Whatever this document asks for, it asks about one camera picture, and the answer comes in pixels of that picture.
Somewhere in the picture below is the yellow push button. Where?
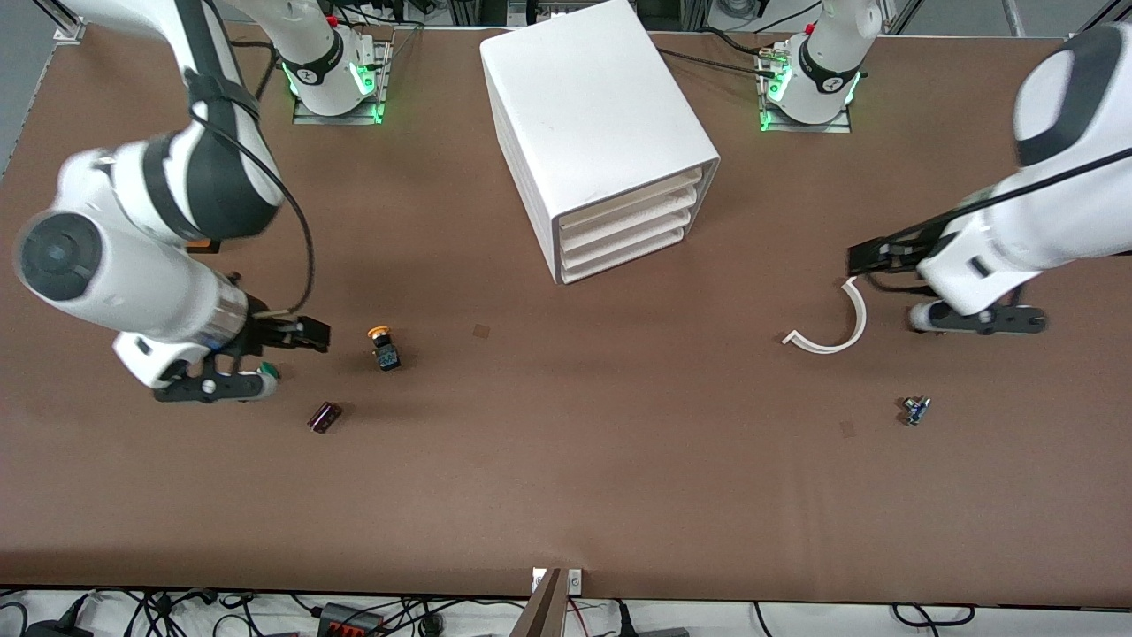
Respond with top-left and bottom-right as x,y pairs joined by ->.
366,325 -> 402,373

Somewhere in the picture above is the white plastic drawer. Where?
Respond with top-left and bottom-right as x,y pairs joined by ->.
554,170 -> 707,233
561,228 -> 687,285
555,190 -> 701,252
558,211 -> 692,269

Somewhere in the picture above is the white drawer cabinet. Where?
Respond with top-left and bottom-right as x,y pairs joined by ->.
479,0 -> 720,286

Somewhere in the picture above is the white curved plastic strip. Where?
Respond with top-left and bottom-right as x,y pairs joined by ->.
782,276 -> 868,356

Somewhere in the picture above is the orange black power strip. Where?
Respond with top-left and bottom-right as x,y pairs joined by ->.
317,602 -> 387,637

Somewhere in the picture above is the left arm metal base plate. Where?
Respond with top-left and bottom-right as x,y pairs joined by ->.
758,44 -> 854,135

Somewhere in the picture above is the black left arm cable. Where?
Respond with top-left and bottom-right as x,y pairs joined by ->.
860,146 -> 1132,298

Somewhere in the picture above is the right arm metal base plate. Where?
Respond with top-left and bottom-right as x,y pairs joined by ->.
292,35 -> 392,127

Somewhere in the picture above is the black braided table cable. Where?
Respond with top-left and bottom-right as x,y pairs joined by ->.
658,47 -> 781,78

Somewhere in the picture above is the grey angled post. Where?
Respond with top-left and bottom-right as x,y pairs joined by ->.
508,568 -> 567,637

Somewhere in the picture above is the black looped floor cable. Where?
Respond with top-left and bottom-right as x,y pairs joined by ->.
889,602 -> 979,630

